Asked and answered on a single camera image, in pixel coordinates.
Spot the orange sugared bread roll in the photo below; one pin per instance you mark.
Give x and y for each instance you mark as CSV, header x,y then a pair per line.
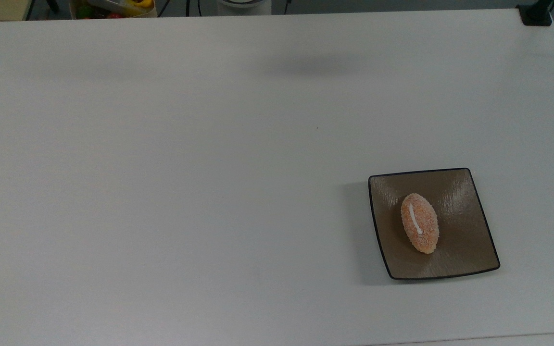
x,y
421,226

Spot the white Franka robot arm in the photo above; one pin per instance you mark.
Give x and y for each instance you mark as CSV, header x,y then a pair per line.
x,y
243,6

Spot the square brown ceramic plate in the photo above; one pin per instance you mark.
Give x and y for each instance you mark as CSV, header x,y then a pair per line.
x,y
459,240

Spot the beige basket of toy food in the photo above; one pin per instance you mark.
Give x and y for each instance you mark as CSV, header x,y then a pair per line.
x,y
149,12

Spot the yellow toy fruit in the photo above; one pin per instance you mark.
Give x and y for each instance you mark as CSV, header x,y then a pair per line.
x,y
143,3

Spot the red toy fruit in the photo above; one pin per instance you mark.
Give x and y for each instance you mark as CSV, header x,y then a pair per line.
x,y
114,15

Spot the silver metal scoop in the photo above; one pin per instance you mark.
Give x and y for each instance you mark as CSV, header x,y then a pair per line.
x,y
111,6

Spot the green toy fruit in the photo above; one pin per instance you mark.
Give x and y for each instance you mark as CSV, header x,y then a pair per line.
x,y
82,12

